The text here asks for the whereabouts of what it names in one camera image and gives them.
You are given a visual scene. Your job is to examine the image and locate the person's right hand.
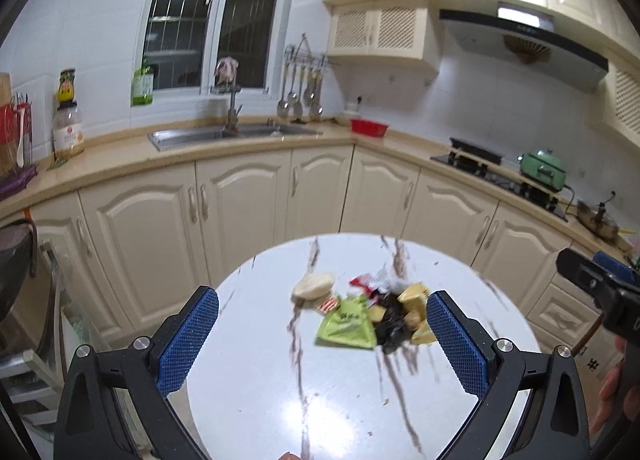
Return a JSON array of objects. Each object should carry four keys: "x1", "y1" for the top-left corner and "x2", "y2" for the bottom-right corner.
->
[{"x1": 589, "y1": 339, "x2": 627, "y2": 437}]

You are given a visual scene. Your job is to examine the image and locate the green electric pot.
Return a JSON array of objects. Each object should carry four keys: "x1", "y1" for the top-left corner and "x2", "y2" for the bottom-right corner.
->
[{"x1": 517, "y1": 149, "x2": 571, "y2": 194}]

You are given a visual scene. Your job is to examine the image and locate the metal faucet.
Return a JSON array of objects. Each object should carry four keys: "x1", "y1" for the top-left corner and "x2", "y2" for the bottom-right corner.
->
[{"x1": 210, "y1": 84, "x2": 246, "y2": 137}]

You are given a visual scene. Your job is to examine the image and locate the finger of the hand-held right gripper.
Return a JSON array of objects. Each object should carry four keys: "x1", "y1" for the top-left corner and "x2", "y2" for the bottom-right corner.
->
[
  {"x1": 592, "y1": 251, "x2": 640, "y2": 287},
  {"x1": 556, "y1": 247, "x2": 608, "y2": 302}
]

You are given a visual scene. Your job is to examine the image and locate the steel spatula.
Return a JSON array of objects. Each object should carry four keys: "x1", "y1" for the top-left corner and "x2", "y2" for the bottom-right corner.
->
[{"x1": 293, "y1": 66, "x2": 305, "y2": 121}]

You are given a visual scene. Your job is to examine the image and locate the black grill pan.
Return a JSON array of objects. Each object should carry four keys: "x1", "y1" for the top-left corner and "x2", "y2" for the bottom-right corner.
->
[{"x1": 449, "y1": 136, "x2": 505, "y2": 165}]

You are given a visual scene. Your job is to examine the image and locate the green dish soap bottle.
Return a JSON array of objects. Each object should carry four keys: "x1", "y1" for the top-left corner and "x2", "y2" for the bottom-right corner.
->
[{"x1": 131, "y1": 57, "x2": 155, "y2": 108}]

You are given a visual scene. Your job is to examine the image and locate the steel pot with lid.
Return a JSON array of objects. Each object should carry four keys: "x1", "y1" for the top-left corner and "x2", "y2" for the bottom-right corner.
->
[{"x1": 576, "y1": 199, "x2": 621, "y2": 241}]

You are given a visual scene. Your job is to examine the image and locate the clear plastic jar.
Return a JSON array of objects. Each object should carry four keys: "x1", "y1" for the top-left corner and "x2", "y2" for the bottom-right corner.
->
[{"x1": 52, "y1": 102, "x2": 85, "y2": 160}]

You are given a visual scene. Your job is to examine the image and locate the stainless steel double sink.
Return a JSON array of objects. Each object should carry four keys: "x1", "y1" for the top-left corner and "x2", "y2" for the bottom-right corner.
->
[{"x1": 147, "y1": 122, "x2": 325, "y2": 152}]

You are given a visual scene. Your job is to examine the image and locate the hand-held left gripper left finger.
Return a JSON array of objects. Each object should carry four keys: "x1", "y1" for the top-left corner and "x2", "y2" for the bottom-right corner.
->
[{"x1": 54, "y1": 286, "x2": 220, "y2": 460}]

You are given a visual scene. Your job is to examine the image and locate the white bread bun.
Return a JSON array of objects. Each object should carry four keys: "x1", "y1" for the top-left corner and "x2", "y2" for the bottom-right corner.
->
[{"x1": 292, "y1": 272, "x2": 335, "y2": 301}]

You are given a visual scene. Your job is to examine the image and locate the black glass gas stove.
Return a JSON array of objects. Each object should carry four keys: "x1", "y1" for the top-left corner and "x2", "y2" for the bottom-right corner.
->
[{"x1": 430, "y1": 152, "x2": 569, "y2": 222}]

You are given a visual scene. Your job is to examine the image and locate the yellow wrapper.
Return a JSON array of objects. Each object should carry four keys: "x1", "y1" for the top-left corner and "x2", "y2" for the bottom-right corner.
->
[
  {"x1": 404, "y1": 301, "x2": 437, "y2": 346},
  {"x1": 397, "y1": 281, "x2": 432, "y2": 304}
]

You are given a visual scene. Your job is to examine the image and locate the black range hood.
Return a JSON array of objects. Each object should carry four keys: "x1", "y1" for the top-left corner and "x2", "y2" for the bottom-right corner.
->
[{"x1": 439, "y1": 1, "x2": 609, "y2": 93}]

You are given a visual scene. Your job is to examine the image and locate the green snack packet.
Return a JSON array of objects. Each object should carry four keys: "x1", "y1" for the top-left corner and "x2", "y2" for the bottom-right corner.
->
[{"x1": 315, "y1": 292, "x2": 378, "y2": 350}]

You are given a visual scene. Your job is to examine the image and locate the pink cloth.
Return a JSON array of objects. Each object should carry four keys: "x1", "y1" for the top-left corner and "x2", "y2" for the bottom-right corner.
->
[{"x1": 215, "y1": 56, "x2": 240, "y2": 86}]

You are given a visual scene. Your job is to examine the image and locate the red checkered ketchup packet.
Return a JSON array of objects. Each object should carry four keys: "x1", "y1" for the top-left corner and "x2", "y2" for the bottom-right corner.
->
[{"x1": 312, "y1": 294, "x2": 341, "y2": 316}]

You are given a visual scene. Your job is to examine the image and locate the steel ladle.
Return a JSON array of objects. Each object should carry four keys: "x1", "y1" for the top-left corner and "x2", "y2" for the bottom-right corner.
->
[
  {"x1": 276, "y1": 65, "x2": 291, "y2": 119},
  {"x1": 309, "y1": 69, "x2": 323, "y2": 122}
]

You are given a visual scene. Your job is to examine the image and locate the red utensil holder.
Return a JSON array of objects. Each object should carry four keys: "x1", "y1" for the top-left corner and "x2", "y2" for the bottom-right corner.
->
[{"x1": 0, "y1": 92, "x2": 34, "y2": 169}]

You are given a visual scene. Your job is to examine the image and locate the black plastic bag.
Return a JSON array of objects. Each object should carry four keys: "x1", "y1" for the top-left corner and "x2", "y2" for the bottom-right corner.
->
[{"x1": 372, "y1": 290, "x2": 416, "y2": 355}]

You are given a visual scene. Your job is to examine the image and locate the wall utensil rack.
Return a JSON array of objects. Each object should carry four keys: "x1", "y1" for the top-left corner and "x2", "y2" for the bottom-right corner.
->
[{"x1": 284, "y1": 32, "x2": 341, "y2": 69}]

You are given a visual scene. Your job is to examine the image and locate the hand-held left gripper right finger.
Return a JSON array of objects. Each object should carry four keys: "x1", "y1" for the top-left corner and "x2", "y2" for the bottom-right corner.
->
[{"x1": 425, "y1": 291, "x2": 593, "y2": 460}]

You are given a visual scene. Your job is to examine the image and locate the red plastic basin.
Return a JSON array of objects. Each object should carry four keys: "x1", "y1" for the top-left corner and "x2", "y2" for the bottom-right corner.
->
[{"x1": 350, "y1": 118, "x2": 390, "y2": 138}]

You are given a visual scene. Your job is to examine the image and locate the dark rice cooker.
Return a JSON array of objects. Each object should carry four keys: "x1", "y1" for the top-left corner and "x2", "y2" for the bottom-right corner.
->
[{"x1": 0, "y1": 220, "x2": 39, "y2": 323}]

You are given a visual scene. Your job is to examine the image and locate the cream lower cabinets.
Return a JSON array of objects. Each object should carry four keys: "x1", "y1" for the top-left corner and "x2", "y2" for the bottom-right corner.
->
[{"x1": 0, "y1": 127, "x2": 640, "y2": 366}]

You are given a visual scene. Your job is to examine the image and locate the sliding window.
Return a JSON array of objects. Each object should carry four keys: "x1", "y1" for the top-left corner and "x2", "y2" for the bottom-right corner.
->
[{"x1": 142, "y1": 0, "x2": 291, "y2": 97}]

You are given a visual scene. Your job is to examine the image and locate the dark sauce bottle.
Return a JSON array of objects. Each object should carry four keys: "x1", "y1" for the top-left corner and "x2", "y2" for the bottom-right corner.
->
[{"x1": 56, "y1": 68, "x2": 77, "y2": 109}]

